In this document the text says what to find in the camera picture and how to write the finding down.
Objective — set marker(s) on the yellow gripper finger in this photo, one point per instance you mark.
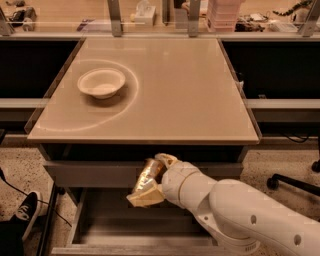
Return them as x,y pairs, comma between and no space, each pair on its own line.
166,159
146,194

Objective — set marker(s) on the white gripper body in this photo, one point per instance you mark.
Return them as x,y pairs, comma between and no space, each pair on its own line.
173,181

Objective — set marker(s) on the orange soda can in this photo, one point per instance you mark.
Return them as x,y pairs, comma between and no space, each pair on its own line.
147,178

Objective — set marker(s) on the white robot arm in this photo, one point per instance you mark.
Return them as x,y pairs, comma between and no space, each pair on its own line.
238,216

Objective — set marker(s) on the open middle drawer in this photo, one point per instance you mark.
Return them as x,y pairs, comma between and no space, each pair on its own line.
105,224

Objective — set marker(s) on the grey drawer cabinet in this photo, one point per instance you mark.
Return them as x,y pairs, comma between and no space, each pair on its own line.
180,97

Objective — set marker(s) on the black office chair base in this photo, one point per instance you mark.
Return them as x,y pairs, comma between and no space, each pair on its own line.
280,180

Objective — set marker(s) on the white paper bowl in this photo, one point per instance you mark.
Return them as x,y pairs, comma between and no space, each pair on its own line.
101,83

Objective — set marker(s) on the black sneaker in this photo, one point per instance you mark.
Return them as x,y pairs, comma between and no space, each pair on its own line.
26,214

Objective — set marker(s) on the white tissue box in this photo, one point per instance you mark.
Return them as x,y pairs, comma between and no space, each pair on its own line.
145,13

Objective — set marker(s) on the pink stacked bins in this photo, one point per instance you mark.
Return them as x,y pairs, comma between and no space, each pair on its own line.
222,15

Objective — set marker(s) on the right metal post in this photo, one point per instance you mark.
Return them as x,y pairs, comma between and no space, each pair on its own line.
194,10

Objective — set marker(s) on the metal post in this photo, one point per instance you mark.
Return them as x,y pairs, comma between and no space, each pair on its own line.
115,17
194,10

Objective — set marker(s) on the left metal post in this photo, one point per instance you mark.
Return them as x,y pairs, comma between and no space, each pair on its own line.
115,17

